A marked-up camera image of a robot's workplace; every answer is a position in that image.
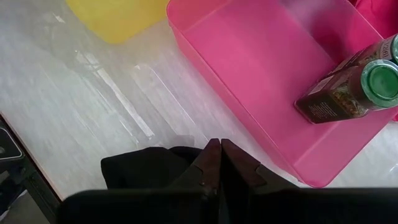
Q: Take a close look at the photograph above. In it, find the black aluminium table frame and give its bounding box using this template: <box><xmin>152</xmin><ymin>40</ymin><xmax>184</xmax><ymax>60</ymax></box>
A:
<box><xmin>0</xmin><ymin>113</ymin><xmax>63</xmax><ymax>224</ymax></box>

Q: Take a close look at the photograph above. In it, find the pink plastic bin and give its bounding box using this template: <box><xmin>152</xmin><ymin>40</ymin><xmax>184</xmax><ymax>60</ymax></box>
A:
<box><xmin>166</xmin><ymin>0</ymin><xmax>398</xmax><ymax>189</ymax></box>

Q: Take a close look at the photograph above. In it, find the yellow plastic bin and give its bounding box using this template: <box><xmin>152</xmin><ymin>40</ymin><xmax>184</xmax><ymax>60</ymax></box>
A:
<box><xmin>65</xmin><ymin>0</ymin><xmax>171</xmax><ymax>44</ymax></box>

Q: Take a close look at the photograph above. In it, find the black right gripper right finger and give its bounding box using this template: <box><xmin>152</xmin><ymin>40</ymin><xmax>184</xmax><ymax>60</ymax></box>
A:
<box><xmin>221</xmin><ymin>138</ymin><xmax>299</xmax><ymax>200</ymax></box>

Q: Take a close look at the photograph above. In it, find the red cloth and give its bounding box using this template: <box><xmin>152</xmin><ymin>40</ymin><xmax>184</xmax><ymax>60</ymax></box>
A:
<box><xmin>349</xmin><ymin>0</ymin><xmax>398</xmax><ymax>40</ymax></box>

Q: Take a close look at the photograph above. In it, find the green-lid spice grinder jar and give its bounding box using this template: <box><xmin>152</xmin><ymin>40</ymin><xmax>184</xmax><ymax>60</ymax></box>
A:
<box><xmin>294</xmin><ymin>58</ymin><xmax>398</xmax><ymax>125</ymax></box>

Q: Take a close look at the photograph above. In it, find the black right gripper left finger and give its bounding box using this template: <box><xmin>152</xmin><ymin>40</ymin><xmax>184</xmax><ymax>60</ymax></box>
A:
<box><xmin>169</xmin><ymin>138</ymin><xmax>222</xmax><ymax>195</ymax></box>

